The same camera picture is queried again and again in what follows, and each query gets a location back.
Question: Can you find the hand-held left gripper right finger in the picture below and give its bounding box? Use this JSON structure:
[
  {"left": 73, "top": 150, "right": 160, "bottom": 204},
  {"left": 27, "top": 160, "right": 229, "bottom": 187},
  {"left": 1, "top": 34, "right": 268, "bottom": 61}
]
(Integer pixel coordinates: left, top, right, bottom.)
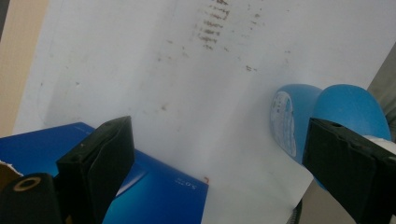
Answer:
[{"left": 302, "top": 118, "right": 396, "bottom": 224}]

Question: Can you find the blue cardboard box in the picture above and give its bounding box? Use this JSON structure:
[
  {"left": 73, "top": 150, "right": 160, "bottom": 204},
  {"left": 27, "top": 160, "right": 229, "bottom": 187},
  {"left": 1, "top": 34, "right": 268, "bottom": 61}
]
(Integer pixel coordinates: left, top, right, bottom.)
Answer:
[{"left": 0, "top": 121, "right": 209, "bottom": 224}]

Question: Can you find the white stained paper sheet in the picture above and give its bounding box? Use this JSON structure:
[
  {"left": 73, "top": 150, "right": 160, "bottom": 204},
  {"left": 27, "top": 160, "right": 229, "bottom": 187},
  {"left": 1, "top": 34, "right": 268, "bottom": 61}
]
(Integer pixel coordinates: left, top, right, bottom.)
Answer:
[{"left": 12, "top": 0, "right": 396, "bottom": 224}]

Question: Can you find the grey ribbed hose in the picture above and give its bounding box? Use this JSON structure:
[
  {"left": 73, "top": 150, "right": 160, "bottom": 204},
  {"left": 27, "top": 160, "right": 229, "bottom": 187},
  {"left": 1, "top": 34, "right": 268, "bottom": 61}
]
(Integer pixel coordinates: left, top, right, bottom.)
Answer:
[{"left": 286, "top": 199, "right": 304, "bottom": 224}]

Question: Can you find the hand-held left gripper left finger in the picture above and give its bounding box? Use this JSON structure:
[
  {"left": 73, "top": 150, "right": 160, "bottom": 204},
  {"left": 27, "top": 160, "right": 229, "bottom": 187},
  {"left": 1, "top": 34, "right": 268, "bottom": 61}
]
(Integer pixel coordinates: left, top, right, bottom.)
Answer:
[{"left": 55, "top": 116, "right": 136, "bottom": 224}]

